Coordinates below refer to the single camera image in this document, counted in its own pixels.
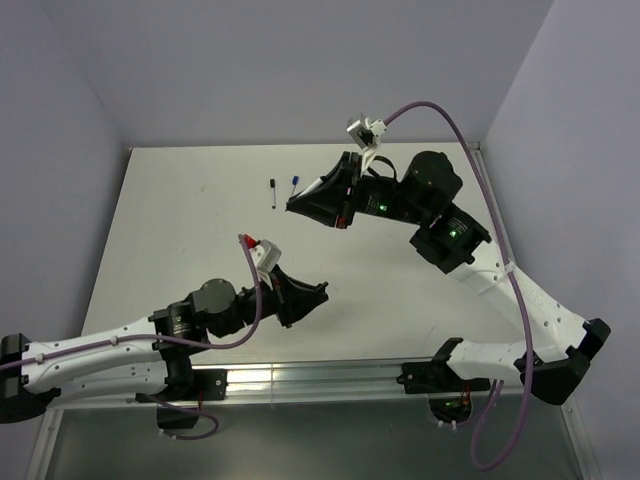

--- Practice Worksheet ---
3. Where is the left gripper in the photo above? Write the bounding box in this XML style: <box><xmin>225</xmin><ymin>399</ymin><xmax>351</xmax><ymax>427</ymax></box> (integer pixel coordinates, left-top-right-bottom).
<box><xmin>214</xmin><ymin>263</ymin><xmax>328</xmax><ymax>338</ymax></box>

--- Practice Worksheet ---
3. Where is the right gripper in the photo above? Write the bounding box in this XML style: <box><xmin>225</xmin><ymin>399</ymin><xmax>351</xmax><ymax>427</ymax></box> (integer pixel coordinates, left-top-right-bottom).
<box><xmin>287</xmin><ymin>150</ymin><xmax>429</xmax><ymax>228</ymax></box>

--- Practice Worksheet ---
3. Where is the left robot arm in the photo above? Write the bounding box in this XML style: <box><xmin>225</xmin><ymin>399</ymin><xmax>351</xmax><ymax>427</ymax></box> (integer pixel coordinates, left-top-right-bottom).
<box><xmin>1</xmin><ymin>268</ymin><xmax>329</xmax><ymax>424</ymax></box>

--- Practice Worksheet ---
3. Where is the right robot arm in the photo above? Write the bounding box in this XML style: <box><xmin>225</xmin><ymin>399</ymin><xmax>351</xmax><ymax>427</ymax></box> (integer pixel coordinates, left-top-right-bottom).
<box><xmin>286</xmin><ymin>151</ymin><xmax>611</xmax><ymax>405</ymax></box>

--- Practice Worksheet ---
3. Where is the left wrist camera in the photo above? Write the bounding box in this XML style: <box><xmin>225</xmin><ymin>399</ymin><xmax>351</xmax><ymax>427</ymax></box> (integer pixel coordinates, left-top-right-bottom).
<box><xmin>240</xmin><ymin>234</ymin><xmax>282</xmax><ymax>276</ymax></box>

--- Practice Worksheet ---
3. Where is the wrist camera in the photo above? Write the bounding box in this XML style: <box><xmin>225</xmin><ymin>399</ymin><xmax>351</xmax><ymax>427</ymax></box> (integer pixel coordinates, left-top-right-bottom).
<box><xmin>346</xmin><ymin>114</ymin><xmax>387</xmax><ymax>174</ymax></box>
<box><xmin>240</xmin><ymin>234</ymin><xmax>282</xmax><ymax>276</ymax></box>

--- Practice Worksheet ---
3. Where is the aluminium side rail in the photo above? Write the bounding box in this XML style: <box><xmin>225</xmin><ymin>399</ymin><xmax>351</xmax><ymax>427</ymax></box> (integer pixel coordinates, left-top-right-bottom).
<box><xmin>467</xmin><ymin>141</ymin><xmax>551</xmax><ymax>351</ymax></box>

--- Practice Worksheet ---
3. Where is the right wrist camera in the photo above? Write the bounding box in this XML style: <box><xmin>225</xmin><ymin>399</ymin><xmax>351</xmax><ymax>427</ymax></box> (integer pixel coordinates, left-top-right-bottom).
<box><xmin>346</xmin><ymin>114</ymin><xmax>387</xmax><ymax>174</ymax></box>

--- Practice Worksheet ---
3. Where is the aluminium front rail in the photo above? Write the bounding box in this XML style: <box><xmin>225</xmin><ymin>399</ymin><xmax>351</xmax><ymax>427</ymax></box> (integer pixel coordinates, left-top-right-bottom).
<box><xmin>47</xmin><ymin>352</ymin><xmax>574</xmax><ymax>406</ymax></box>

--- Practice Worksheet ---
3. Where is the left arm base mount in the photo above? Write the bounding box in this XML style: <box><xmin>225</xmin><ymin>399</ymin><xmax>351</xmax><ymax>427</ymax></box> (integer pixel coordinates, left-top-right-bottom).
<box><xmin>135</xmin><ymin>369</ymin><xmax>227</xmax><ymax>441</ymax></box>

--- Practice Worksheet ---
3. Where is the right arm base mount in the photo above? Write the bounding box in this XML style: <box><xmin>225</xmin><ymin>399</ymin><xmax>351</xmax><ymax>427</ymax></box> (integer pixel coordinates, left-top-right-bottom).
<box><xmin>396</xmin><ymin>361</ymin><xmax>473</xmax><ymax>429</ymax></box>

